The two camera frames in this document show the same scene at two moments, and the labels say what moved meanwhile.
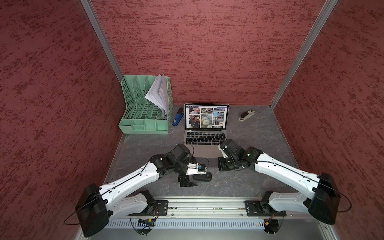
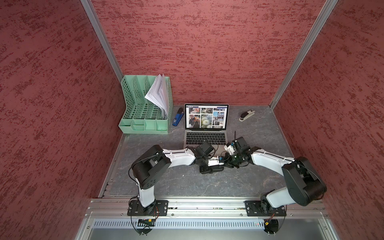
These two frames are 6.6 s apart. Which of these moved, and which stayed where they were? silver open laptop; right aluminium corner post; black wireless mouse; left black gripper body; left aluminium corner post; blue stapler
Moved: black wireless mouse; left black gripper body
Stayed: silver open laptop; left aluminium corner post; right aluminium corner post; blue stapler
